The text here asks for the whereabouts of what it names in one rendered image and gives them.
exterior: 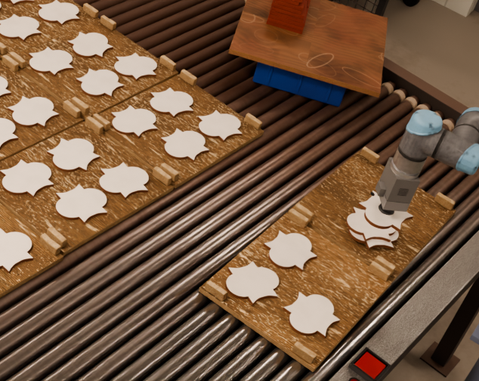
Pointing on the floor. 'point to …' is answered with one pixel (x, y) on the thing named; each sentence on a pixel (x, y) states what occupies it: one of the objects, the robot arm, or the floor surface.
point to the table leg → (459, 325)
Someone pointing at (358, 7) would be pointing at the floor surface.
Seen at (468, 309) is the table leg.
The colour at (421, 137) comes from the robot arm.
